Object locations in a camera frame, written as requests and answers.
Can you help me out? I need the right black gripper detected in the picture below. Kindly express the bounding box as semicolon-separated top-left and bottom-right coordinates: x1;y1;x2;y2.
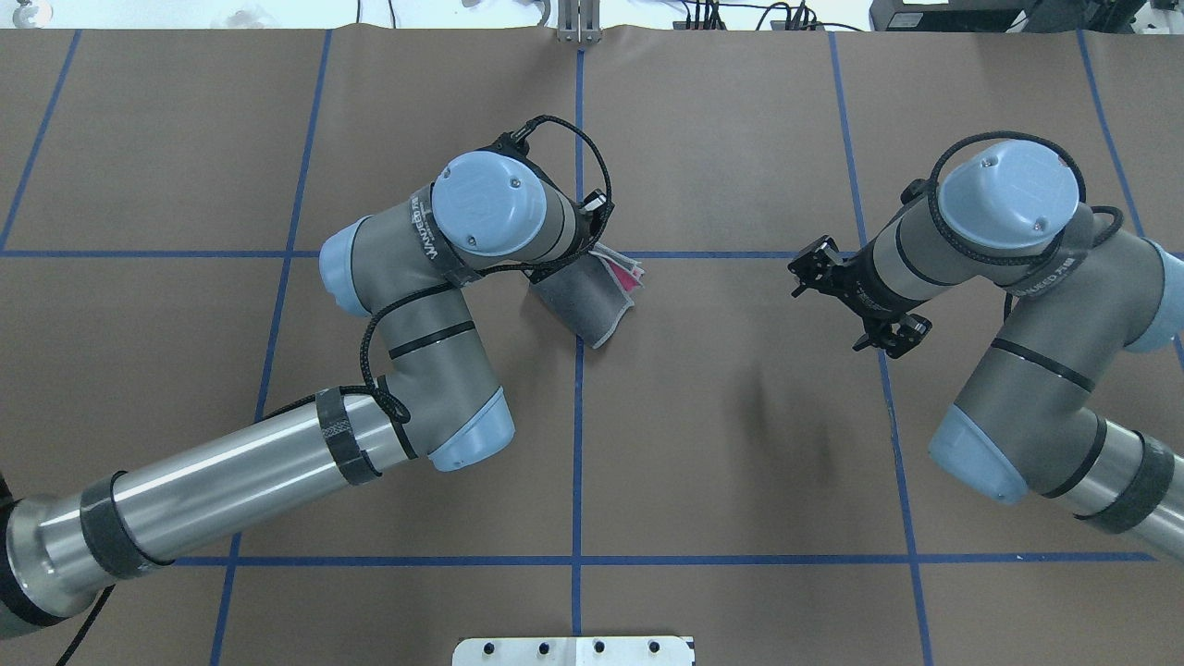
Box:
787;235;933;359

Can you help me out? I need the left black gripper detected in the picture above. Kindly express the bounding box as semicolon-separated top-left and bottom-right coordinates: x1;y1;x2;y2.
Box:
490;132;613;243

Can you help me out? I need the pink and grey towel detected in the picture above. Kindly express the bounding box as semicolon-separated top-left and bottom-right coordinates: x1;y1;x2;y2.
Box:
529;243;646;350

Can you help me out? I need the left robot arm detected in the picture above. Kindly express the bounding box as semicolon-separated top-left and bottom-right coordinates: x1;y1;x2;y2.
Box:
4;124;617;639

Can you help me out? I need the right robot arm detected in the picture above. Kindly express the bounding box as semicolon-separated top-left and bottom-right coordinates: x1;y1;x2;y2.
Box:
787;130;1180;561

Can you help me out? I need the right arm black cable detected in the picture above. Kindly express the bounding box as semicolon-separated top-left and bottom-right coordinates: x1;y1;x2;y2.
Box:
901;132;1126;325

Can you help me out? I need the aluminium frame post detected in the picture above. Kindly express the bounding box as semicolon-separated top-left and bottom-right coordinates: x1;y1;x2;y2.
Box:
547;0;603;45

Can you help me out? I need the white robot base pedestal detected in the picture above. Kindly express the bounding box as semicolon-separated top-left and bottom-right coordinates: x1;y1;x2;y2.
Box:
451;635;697;665

